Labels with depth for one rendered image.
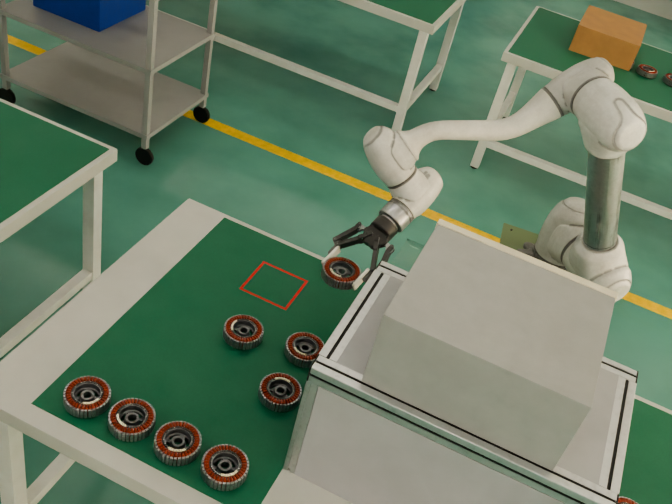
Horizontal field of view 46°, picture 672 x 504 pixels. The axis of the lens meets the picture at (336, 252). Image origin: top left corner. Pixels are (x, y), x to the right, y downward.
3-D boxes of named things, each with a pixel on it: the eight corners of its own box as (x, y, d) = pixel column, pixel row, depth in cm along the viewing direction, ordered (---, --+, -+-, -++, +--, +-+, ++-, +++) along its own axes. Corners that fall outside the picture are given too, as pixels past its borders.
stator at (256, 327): (266, 329, 227) (268, 319, 225) (255, 355, 219) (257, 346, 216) (229, 318, 228) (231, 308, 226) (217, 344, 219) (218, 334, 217)
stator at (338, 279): (338, 260, 233) (341, 250, 231) (366, 281, 228) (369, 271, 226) (312, 274, 225) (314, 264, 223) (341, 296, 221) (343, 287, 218)
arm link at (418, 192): (401, 220, 239) (377, 188, 234) (434, 186, 243) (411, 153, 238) (421, 224, 230) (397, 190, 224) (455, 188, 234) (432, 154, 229)
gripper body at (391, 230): (401, 237, 232) (380, 259, 230) (379, 222, 236) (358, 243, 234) (398, 224, 226) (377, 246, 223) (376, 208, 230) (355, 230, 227)
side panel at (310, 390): (328, 393, 214) (354, 307, 194) (338, 398, 213) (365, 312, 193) (282, 468, 192) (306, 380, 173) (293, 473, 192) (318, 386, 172)
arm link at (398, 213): (391, 210, 238) (378, 223, 237) (388, 193, 231) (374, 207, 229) (414, 226, 234) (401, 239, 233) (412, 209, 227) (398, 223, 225)
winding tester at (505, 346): (416, 282, 199) (439, 218, 187) (583, 354, 191) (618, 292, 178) (359, 381, 169) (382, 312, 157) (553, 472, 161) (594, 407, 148)
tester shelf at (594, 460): (377, 272, 206) (381, 259, 203) (630, 383, 193) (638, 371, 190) (306, 380, 173) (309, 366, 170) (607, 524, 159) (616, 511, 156)
